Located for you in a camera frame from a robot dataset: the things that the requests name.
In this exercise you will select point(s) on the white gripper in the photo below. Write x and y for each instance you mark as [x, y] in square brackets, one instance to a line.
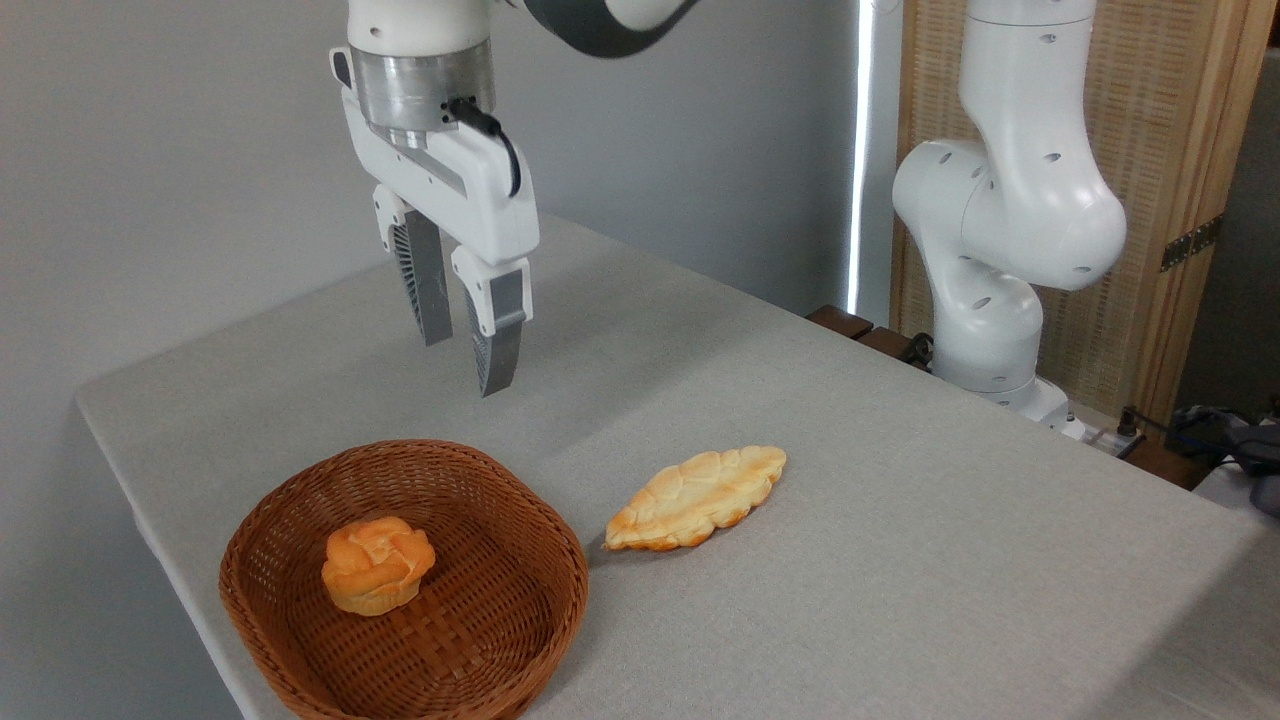
[470, 195]

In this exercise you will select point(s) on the round orange muffin bread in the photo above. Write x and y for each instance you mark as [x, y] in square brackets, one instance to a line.
[378, 565]

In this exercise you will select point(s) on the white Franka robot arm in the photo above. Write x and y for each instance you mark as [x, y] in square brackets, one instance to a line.
[1010, 200]

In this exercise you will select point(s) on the flat leaf-shaped bread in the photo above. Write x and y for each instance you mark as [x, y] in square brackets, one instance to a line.
[695, 497]

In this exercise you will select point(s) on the brown wicker basket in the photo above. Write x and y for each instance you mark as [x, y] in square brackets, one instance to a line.
[480, 620]

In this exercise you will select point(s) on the dark brown wooden block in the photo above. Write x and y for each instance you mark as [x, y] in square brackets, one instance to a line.
[890, 345]
[840, 321]

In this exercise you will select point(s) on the white power strip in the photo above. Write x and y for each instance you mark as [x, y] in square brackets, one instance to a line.
[1105, 438]

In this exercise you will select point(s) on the brown wooden board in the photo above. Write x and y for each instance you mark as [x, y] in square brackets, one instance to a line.
[1170, 465]

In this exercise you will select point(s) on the metal screen hinge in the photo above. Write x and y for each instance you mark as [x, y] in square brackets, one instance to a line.
[1190, 243]

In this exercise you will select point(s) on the dark grey bag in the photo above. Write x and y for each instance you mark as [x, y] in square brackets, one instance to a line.
[1245, 450]

